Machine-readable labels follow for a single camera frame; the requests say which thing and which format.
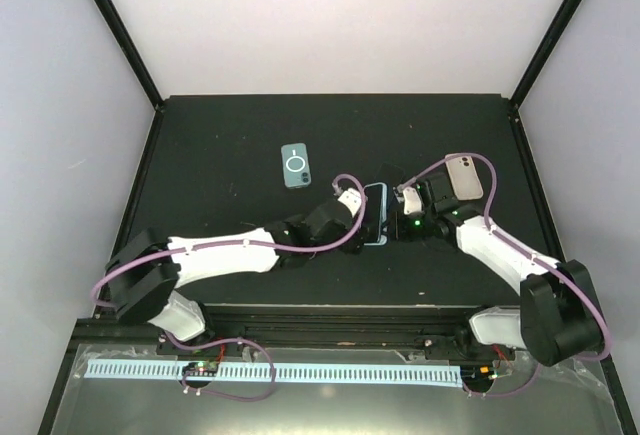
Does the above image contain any left circuit board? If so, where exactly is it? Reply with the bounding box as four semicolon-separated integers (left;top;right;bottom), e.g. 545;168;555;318
181;361;219;378

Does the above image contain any circuit board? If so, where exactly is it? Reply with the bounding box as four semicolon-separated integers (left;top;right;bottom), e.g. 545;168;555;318
469;365;512;381
181;361;219;378

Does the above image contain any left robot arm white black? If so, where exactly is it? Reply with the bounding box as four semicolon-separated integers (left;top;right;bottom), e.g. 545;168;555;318
106;189;366;354

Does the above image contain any teal phone with ring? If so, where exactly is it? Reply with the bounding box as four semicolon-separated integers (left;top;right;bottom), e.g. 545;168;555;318
280;143;311;189

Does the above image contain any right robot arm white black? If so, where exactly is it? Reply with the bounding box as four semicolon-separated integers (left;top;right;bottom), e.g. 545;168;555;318
392;172;605;366

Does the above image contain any light blue phone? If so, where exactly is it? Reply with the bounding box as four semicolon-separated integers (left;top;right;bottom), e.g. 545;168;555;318
361;182;388;246

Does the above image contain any left black frame post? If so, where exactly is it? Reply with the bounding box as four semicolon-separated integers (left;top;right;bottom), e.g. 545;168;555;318
93;0;164;110

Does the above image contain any right circuit board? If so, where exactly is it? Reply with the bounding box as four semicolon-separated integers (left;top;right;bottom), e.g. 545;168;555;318
469;365;512;381

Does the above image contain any light blue slotted cable duct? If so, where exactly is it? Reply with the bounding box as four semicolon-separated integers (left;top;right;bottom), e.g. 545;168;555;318
84;359;463;388

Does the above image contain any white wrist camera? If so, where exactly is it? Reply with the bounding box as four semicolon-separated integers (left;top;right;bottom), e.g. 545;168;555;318
396;185;424;217
337;188;362;218

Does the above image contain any black frame post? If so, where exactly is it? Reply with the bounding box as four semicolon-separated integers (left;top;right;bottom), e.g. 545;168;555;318
93;0;164;110
510;0;583;110

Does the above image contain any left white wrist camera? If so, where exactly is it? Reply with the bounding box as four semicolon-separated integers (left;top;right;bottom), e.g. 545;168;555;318
337;188;362;218

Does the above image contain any right black frame post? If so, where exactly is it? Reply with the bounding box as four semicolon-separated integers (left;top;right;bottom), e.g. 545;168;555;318
510;0;583;110

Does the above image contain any black aluminium front rail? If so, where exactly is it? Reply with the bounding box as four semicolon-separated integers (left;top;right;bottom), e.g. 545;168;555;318
70;305;494;362

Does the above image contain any beige phone case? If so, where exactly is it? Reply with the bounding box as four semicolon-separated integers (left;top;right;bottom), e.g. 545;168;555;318
445;154;484;201

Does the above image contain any dark blue phone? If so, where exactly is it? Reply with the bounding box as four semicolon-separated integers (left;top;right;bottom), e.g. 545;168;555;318
375;163;406;191

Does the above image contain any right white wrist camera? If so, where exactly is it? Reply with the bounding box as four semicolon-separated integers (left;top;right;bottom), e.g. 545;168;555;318
396;185;424;217

